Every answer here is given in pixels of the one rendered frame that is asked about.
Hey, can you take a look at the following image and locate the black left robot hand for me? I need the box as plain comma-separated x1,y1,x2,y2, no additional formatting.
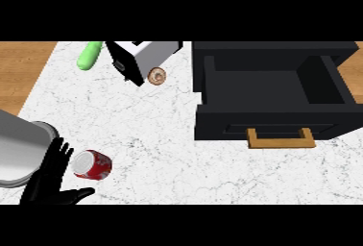
18,136,96,206

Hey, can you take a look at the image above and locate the red can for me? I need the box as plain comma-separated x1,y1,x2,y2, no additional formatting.
70,149,114,182

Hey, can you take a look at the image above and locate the black open drawer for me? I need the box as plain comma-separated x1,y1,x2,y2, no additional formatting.
194,55,363,141

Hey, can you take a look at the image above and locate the green cucumber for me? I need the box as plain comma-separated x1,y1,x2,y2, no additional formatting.
77,41,105,71

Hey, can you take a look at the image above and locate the brown donut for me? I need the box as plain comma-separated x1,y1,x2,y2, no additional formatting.
148,66,167,86

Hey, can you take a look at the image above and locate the white and black toaster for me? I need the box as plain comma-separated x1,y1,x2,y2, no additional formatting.
104,41,185,87

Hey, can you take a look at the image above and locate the black cabinet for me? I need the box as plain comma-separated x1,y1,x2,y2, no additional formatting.
192,41,360,94

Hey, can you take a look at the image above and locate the wooden drawer handle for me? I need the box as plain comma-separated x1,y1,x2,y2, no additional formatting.
245,127,318,150

